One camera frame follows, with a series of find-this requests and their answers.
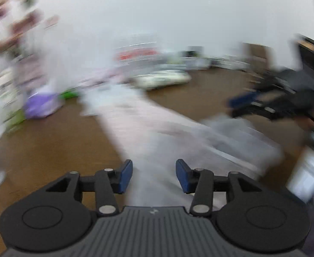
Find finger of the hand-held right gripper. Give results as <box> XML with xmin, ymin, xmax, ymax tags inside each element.
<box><xmin>227</xmin><ymin>90</ymin><xmax>267</xmax><ymax>111</ymax></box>
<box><xmin>231</xmin><ymin>102</ymin><xmax>281</xmax><ymax>120</ymax></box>

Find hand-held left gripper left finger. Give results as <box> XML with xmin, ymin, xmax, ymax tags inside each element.
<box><xmin>47</xmin><ymin>159</ymin><xmax>134</xmax><ymax>216</ymax></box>

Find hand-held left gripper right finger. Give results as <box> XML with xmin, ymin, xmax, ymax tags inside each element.
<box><xmin>175</xmin><ymin>159</ymin><xmax>263</xmax><ymax>217</ymax></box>

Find white cloth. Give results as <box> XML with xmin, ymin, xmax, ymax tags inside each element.
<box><xmin>78</xmin><ymin>84</ymin><xmax>284</xmax><ymax>206</ymax></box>

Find cream floral cloth garment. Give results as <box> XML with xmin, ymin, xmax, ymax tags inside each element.
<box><xmin>132</xmin><ymin>69</ymin><xmax>192</xmax><ymax>91</ymax></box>

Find pink floral folded clothes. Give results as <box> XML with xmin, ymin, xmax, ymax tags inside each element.
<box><xmin>78</xmin><ymin>68</ymin><xmax>128</xmax><ymax>88</ymax></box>

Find brown cardboard piece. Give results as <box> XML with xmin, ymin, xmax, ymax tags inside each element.
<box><xmin>242</xmin><ymin>42</ymin><xmax>273</xmax><ymax>72</ymax></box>

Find white blurry object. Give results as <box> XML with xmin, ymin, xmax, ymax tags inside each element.
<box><xmin>285</xmin><ymin>149</ymin><xmax>314</xmax><ymax>204</ymax></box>

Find green plastic object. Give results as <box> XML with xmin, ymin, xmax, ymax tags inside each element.
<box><xmin>60</xmin><ymin>87</ymin><xmax>79</xmax><ymax>100</ymax></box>

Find purple tissue pack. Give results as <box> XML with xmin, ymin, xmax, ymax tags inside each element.
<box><xmin>24</xmin><ymin>90</ymin><xmax>64</xmax><ymax>119</ymax></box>

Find clear water bottle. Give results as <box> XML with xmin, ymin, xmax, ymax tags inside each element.
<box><xmin>130</xmin><ymin>35</ymin><xmax>147</xmax><ymax>65</ymax></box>
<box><xmin>114</xmin><ymin>36</ymin><xmax>132</xmax><ymax>65</ymax></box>

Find fuzzy pink wrapped vase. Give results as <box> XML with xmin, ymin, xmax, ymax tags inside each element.
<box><xmin>13</xmin><ymin>54</ymin><xmax>49</xmax><ymax>95</ymax></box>

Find white green milk carton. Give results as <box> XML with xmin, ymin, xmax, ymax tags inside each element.
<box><xmin>0</xmin><ymin>68</ymin><xmax>26</xmax><ymax>129</ymax></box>

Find dried rose bouquet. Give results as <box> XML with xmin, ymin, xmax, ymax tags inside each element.
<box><xmin>0</xmin><ymin>0</ymin><xmax>59</xmax><ymax>57</ymax></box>

